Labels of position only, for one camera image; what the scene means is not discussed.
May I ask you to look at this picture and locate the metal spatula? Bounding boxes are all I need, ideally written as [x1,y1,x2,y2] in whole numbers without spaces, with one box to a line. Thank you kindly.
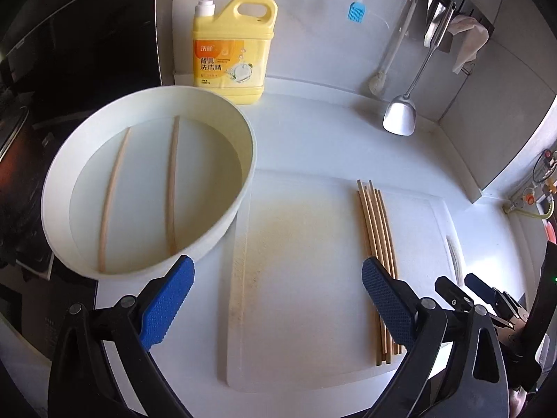
[383,4,457,137]

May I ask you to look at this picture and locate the yellow gas hose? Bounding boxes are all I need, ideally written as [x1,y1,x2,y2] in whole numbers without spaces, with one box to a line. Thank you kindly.
[504,198,555,220]

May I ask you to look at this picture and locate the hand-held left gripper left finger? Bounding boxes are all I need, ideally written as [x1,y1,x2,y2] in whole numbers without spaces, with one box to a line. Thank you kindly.
[48,255,195,418]

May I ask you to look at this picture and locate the black wall hook rack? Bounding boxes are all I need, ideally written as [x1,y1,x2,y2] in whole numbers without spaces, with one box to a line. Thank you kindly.
[346,0,495,36]

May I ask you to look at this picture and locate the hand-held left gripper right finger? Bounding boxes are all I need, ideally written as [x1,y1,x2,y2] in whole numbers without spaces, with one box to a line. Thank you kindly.
[362,257,510,418]

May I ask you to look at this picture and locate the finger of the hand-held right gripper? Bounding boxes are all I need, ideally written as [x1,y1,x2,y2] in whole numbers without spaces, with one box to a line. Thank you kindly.
[464,272,525,325]
[434,276,475,315]

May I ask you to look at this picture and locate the black gas stove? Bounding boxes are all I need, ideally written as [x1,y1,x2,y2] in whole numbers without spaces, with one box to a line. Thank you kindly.
[0,96,99,314]

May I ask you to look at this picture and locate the white dish brush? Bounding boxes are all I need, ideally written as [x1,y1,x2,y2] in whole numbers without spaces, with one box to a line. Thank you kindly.
[369,0,421,97]

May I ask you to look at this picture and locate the yellow detergent pump bottle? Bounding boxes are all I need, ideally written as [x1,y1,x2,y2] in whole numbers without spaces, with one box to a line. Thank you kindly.
[183,0,278,105]

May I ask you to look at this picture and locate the white cutting board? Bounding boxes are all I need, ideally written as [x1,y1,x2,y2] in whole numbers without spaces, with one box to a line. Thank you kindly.
[225,170,466,388]

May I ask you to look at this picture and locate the wooden chopstick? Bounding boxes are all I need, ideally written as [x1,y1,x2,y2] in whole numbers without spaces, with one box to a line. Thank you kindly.
[362,185,392,364]
[357,179,384,366]
[368,179,399,355]
[375,189,403,355]
[166,115,181,255]
[98,127,132,273]

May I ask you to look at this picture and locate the beige cloth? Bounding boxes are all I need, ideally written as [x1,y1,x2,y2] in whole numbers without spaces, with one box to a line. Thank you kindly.
[448,15,490,75]

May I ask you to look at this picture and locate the white plastic basin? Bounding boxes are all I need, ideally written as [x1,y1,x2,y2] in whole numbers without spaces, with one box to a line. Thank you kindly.
[40,85,257,278]

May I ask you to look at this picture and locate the gas valve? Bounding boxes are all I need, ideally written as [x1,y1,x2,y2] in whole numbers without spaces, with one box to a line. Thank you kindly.
[533,150,557,184]

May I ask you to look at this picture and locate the metal ladle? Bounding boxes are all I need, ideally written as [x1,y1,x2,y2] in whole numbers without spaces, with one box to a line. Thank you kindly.
[423,0,455,48]

